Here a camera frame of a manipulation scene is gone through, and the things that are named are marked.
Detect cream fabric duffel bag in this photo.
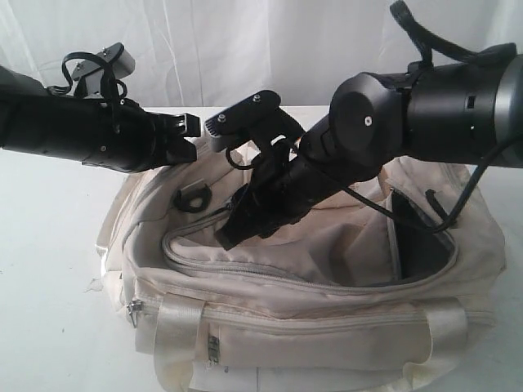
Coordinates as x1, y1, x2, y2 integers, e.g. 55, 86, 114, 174
96, 144, 506, 391

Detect clear tape scrap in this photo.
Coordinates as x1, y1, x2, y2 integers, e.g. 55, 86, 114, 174
83, 278, 103, 293

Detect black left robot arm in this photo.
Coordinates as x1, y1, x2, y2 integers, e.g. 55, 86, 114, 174
1, 68, 201, 173

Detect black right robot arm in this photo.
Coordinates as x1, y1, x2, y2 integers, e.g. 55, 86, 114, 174
205, 47, 522, 249

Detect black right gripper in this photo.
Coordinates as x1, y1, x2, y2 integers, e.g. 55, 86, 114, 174
215, 142, 327, 249

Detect white backdrop curtain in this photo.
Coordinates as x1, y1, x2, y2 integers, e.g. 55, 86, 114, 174
1, 1, 419, 107

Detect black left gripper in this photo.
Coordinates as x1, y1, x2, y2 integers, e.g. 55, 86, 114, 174
79, 100, 201, 173

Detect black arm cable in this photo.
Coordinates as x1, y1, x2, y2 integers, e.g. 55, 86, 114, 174
224, 0, 523, 236
60, 51, 127, 131

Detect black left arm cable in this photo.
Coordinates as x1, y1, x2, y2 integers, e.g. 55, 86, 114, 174
60, 51, 127, 131

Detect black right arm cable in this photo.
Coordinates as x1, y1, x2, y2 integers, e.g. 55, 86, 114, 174
224, 0, 523, 236

